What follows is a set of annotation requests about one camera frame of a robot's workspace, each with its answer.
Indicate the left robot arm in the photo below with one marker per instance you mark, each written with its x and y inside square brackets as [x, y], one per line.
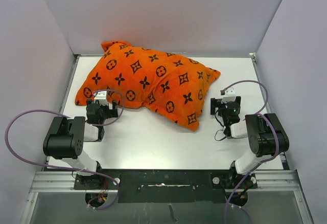
[66, 136]

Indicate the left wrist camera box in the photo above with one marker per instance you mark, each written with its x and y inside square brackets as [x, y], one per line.
[101, 98]

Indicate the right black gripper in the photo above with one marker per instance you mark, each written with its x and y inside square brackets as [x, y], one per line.
[216, 103]

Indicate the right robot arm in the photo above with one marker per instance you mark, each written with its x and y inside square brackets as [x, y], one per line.
[266, 136]

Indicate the orange patterned pillowcase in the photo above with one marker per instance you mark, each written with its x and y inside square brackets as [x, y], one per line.
[169, 84]

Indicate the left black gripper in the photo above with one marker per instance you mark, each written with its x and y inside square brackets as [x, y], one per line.
[111, 113]

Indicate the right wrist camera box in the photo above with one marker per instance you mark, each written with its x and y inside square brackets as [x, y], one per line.
[228, 95]

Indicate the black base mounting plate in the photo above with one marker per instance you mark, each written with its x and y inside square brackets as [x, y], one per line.
[167, 186]

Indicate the aluminium frame rail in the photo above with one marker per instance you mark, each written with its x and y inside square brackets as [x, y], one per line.
[267, 181]

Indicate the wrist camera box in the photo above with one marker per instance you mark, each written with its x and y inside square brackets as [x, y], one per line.
[101, 98]
[228, 95]

